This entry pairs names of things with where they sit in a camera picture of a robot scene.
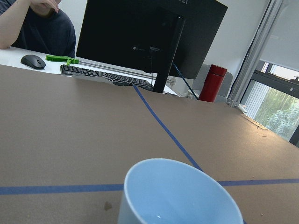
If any light blue plastic cup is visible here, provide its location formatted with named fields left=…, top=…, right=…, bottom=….
left=117, top=158, right=243, bottom=224

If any black keyboard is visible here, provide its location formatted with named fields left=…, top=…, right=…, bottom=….
left=60, top=64, right=153, bottom=91

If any red thermos bottle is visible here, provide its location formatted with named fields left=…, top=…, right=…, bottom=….
left=199, top=64, right=227, bottom=102

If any black computer monitor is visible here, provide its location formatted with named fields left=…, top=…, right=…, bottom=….
left=76, top=0, right=228, bottom=92

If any brown paper table cover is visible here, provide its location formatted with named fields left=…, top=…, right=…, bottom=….
left=0, top=65, right=299, bottom=224

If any green plastic tool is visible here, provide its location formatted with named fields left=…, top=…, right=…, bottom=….
left=45, top=55, right=79, bottom=65

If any black computer mouse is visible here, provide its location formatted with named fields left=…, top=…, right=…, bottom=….
left=21, top=54, right=46, bottom=70

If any seated person dark shirt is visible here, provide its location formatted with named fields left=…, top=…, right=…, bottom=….
left=0, top=0, right=76, bottom=57

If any aluminium frame post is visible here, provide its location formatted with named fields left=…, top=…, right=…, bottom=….
left=226, top=0, right=289, bottom=108

